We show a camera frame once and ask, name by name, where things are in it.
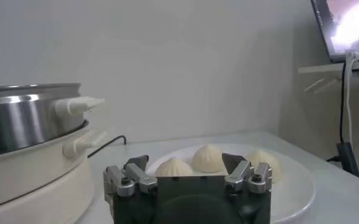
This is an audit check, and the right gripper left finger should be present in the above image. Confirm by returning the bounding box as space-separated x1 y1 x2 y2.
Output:
102 154 158 211

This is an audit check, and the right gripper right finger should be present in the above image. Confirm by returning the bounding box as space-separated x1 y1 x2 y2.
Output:
221 152 273 195

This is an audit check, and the white steamed baozi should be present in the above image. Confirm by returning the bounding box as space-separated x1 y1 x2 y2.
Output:
154 157 194 177
246 149 283 185
192 144 226 173

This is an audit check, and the steel and cream steamer pot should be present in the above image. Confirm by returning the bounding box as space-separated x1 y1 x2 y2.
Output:
0 120 108 224

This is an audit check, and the steel steamer basket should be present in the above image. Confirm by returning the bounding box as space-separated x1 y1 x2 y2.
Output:
0 82 106 159

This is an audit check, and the white round plate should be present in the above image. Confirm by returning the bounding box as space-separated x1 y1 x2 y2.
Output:
145 142 316 224

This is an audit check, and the black power strip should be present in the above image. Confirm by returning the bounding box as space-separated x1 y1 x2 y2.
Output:
325 141 359 179

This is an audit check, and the monitor with lit screen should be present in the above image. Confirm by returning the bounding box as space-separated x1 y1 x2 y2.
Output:
310 0 359 64

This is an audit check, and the black cooker power cable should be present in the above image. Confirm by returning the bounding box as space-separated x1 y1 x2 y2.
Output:
87 135 127 158

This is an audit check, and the black hanging cable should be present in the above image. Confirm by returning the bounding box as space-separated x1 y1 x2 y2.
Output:
339 60 347 144

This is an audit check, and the white hanging cable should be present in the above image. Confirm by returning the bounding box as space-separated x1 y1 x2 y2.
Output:
344 50 359 150

